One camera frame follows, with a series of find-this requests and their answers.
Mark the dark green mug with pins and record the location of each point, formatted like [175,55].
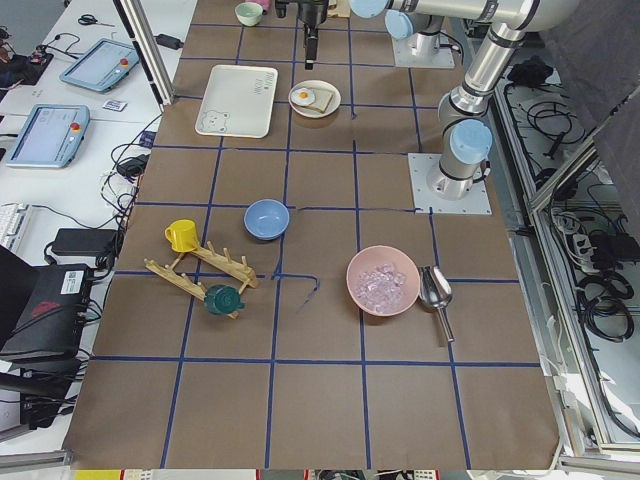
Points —
[223,300]

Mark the black scissors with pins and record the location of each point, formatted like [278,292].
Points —
[89,19]

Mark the white bear tray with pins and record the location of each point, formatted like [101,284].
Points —
[237,102]

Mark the bottom bread slice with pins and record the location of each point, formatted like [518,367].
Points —
[323,99]

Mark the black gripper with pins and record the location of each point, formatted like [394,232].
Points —
[312,12]

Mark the upper blue teach pendant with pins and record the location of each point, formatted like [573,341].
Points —
[101,67]

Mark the blue bowl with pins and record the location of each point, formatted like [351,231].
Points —
[266,219]

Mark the metal scoop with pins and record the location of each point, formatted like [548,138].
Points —
[436,294]

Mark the black laptop computer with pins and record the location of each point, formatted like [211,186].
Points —
[42,314]

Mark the aluminium frame post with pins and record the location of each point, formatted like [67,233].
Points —
[135,22]

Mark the lower blue teach pendant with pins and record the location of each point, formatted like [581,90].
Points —
[50,137]

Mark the mint green bowl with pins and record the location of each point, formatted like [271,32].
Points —
[249,13]

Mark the round white plate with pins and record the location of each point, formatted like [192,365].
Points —
[317,84]

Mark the toy fried egg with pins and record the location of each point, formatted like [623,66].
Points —
[302,97]

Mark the blue teach pendant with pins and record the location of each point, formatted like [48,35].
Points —
[50,137]
[101,67]

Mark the yellow mug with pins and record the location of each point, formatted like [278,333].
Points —
[182,235]

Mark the pink bowl with ice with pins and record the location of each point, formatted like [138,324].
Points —
[383,280]

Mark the small black power brick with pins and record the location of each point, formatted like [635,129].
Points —
[168,41]

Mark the brown paper table cover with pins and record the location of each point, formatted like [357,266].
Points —
[301,377]

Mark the black power adapter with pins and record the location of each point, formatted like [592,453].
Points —
[83,242]

